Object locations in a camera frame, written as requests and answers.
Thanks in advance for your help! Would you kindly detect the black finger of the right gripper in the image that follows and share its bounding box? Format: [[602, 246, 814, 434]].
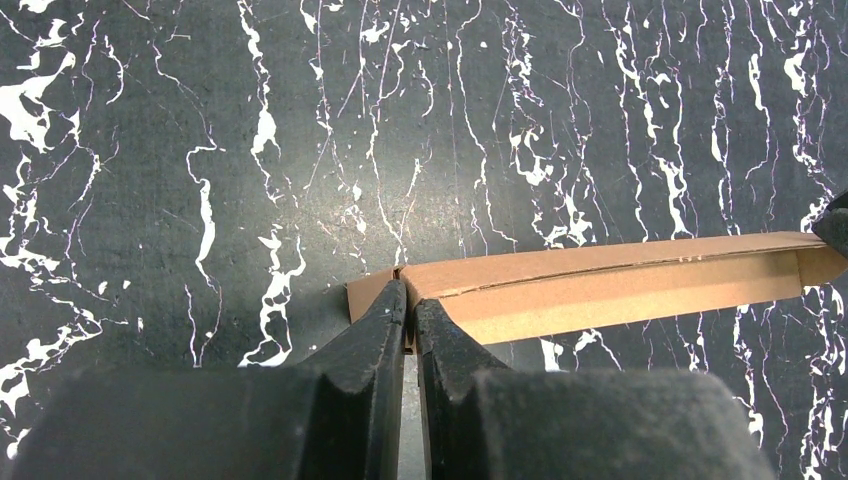
[[812, 190, 848, 258]]

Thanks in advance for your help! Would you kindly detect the brown cardboard box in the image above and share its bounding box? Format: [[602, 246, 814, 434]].
[[346, 231, 847, 346]]

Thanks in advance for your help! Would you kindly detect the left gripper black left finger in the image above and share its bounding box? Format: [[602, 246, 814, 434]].
[[9, 280, 407, 479]]

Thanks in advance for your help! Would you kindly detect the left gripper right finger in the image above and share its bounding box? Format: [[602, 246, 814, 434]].
[[413, 300, 775, 479]]

